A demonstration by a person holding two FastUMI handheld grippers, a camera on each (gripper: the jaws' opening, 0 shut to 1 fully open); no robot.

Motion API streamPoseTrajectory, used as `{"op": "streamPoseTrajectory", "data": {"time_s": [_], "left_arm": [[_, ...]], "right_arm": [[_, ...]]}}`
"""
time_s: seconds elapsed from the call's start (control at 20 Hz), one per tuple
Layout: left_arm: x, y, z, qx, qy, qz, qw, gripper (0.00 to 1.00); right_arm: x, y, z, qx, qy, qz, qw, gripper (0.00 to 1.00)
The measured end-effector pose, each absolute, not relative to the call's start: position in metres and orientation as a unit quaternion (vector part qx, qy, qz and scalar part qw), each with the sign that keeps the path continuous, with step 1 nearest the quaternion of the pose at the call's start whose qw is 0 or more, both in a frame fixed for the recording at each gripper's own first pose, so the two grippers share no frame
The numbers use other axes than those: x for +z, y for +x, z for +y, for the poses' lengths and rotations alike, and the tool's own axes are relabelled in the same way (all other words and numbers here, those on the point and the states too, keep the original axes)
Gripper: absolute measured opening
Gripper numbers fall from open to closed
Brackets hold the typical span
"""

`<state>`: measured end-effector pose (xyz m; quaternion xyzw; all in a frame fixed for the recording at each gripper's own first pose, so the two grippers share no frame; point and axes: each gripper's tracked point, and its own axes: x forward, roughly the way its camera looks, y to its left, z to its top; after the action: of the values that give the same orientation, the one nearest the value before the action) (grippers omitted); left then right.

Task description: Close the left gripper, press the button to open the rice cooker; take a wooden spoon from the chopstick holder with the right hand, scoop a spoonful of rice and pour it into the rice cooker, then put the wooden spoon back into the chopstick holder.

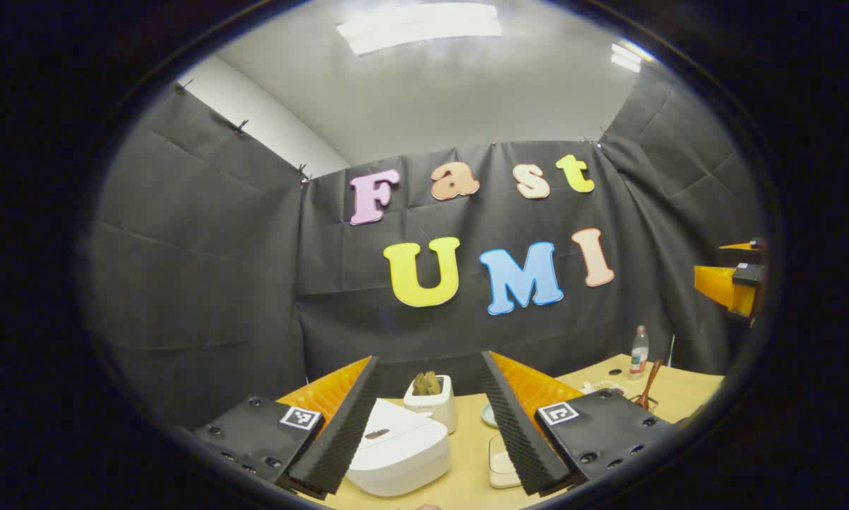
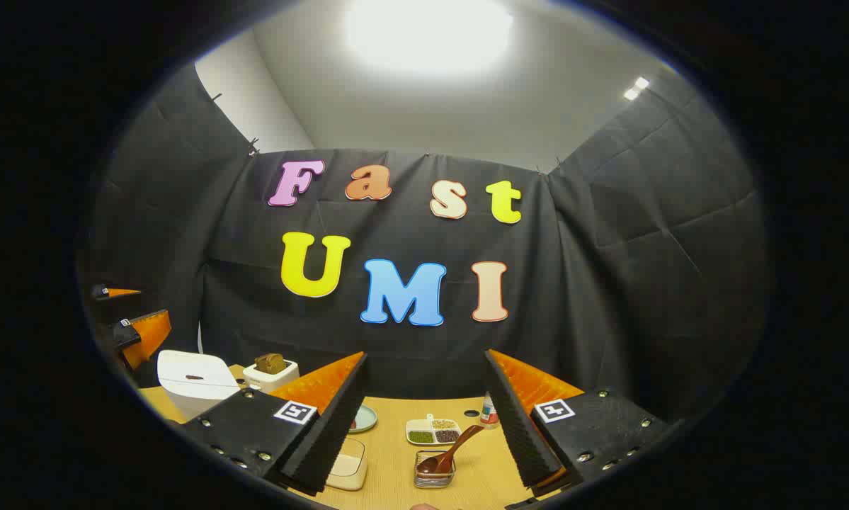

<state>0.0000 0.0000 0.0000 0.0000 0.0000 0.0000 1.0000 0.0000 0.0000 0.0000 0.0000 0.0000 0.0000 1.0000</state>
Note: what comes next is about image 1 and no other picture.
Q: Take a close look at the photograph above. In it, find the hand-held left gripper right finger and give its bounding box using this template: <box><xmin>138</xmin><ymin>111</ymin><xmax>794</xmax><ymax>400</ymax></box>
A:
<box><xmin>480</xmin><ymin>351</ymin><xmax>680</xmax><ymax>497</ymax></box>

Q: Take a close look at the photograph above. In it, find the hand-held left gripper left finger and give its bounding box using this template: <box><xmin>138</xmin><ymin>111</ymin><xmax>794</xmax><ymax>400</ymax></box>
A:
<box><xmin>176</xmin><ymin>356</ymin><xmax>382</xmax><ymax>500</ymax></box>

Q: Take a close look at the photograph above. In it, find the clear box of rice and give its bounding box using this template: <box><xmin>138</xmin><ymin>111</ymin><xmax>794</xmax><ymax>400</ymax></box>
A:
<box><xmin>488</xmin><ymin>433</ymin><xmax>523</xmax><ymax>490</ymax></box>

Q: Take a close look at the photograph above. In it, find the white rice cooker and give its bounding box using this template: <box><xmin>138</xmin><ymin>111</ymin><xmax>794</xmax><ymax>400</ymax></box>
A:
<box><xmin>346</xmin><ymin>399</ymin><xmax>452</xmax><ymax>497</ymax></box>

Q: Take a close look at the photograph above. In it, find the brown wooden spoon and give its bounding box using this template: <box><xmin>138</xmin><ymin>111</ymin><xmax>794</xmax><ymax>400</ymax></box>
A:
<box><xmin>639</xmin><ymin>360</ymin><xmax>663</xmax><ymax>410</ymax></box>

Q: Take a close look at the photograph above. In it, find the white toaster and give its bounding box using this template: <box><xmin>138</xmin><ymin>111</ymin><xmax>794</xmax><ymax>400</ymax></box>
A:
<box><xmin>404</xmin><ymin>374</ymin><xmax>459</xmax><ymax>434</ymax></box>

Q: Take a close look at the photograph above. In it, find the clear bottle with red label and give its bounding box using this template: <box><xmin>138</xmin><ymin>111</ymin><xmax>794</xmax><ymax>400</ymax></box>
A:
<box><xmin>629</xmin><ymin>325</ymin><xmax>650</xmax><ymax>381</ymax></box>

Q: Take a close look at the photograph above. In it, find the small ceiling light panel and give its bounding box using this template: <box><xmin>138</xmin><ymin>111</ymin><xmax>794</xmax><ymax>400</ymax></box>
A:
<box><xmin>610</xmin><ymin>42</ymin><xmax>644</xmax><ymax>74</ymax></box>

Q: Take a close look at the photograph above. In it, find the large ceiling light panel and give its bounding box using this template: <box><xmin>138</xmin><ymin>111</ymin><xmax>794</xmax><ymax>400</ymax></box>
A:
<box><xmin>335</xmin><ymin>3</ymin><xmax>503</xmax><ymax>57</ymax></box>

